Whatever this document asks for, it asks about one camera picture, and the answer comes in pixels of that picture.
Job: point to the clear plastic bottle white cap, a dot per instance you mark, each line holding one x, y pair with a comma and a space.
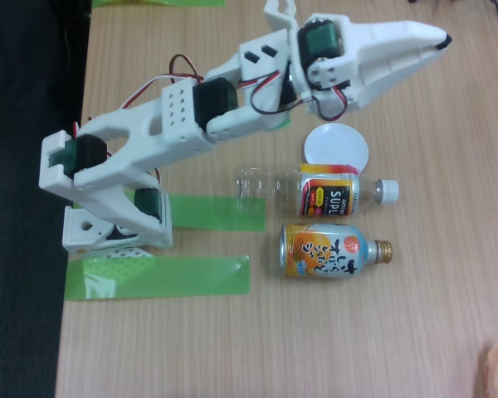
328, 195

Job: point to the orange aluminium bottle can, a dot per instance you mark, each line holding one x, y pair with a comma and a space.
323, 250

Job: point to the small white round plate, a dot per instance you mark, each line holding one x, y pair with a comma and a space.
336, 145

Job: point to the short green tape strip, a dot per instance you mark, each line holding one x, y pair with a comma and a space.
216, 213

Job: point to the wide green tape strip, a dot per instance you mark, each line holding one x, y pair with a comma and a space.
191, 275

